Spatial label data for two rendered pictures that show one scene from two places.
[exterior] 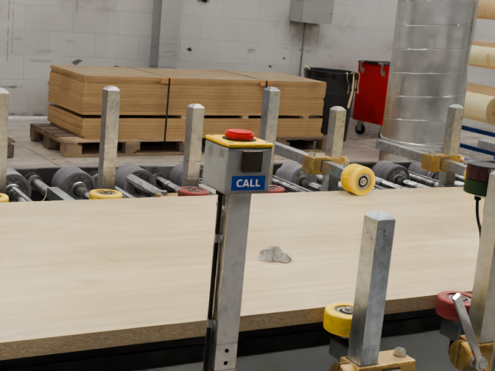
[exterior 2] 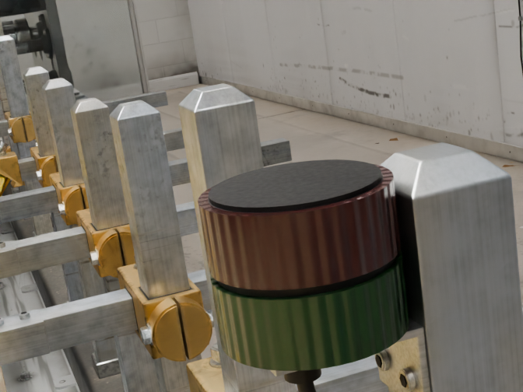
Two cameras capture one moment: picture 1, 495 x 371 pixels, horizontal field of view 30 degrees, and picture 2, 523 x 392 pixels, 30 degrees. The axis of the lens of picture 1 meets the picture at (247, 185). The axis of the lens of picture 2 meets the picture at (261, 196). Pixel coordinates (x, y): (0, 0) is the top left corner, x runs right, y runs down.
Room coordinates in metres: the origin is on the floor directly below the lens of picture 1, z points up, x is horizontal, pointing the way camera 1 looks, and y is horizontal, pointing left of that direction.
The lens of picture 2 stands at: (1.49, -0.12, 1.24)
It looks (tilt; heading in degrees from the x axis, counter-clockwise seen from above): 14 degrees down; 283
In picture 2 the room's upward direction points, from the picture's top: 8 degrees counter-clockwise
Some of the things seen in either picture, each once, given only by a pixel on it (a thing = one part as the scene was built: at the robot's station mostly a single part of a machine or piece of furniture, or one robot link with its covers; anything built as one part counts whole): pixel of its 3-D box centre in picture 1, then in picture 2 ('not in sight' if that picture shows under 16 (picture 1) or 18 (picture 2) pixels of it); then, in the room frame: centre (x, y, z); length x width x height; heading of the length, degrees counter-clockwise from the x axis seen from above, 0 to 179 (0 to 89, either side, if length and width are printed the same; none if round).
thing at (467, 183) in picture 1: (482, 185); (310, 296); (1.55, -0.40, 1.13); 0.06 x 0.06 x 0.02
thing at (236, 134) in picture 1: (239, 137); not in sight; (1.25, 0.02, 1.22); 0.04 x 0.04 x 0.02
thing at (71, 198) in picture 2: not in sight; (76, 196); (2.02, -1.30, 0.95); 0.14 x 0.06 x 0.05; 120
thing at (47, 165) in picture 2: not in sight; (52, 166); (2.15, -1.52, 0.95); 0.14 x 0.06 x 0.05; 120
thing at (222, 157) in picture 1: (236, 165); not in sight; (1.25, 0.02, 1.18); 0.07 x 0.07 x 0.08; 30
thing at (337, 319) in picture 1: (345, 338); not in sight; (1.49, -0.19, 0.85); 0.08 x 0.08 x 0.11
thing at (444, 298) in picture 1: (455, 324); not in sight; (1.62, -0.41, 0.85); 0.08 x 0.08 x 0.11
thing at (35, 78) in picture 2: not in sight; (64, 217); (2.14, -1.50, 0.87); 0.04 x 0.04 x 0.48; 30
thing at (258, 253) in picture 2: (484, 171); (300, 220); (1.55, -0.40, 1.16); 0.06 x 0.06 x 0.02
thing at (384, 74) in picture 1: (391, 99); not in sight; (10.02, -1.47, 0.41); 0.76 x 0.48 x 0.81; 130
